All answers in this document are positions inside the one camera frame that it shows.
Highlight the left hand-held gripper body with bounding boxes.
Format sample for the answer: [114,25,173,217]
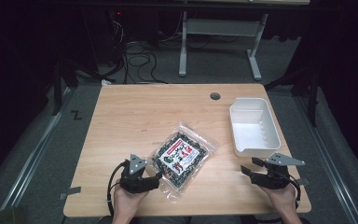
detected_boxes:
[119,153,157,194]

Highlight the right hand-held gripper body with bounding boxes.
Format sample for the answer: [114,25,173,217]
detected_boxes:
[250,152,306,190]

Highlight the clear packet of dark seaweed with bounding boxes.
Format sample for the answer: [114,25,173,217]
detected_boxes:
[146,121,220,204]

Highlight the person's left hand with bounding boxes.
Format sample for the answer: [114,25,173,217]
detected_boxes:
[113,182,151,223]

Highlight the person's right hand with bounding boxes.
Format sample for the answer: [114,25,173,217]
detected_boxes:
[258,182,298,218]

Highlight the white plastic bin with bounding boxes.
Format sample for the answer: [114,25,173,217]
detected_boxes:
[228,96,282,159]

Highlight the black tape mark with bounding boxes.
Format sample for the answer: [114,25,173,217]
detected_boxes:
[70,109,84,121]

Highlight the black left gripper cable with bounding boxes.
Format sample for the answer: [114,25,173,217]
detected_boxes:
[105,160,129,218]

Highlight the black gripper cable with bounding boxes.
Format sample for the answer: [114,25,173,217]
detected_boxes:
[105,160,129,218]
[287,175,302,210]

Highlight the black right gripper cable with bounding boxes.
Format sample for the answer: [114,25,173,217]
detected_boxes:
[287,175,302,210]

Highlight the metal floor rail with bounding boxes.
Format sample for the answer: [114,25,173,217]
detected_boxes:
[293,95,358,224]
[0,86,73,213]

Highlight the black cables on floor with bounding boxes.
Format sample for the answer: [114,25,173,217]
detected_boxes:
[110,18,170,85]

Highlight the white metal desk frame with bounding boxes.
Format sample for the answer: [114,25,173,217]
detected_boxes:
[178,10,270,82]

